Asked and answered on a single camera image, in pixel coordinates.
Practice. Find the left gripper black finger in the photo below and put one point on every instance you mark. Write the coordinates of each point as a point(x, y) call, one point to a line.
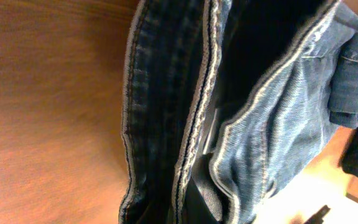
point(317, 218)

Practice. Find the blue denim jeans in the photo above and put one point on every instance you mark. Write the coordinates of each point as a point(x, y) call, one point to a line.
point(225, 102)

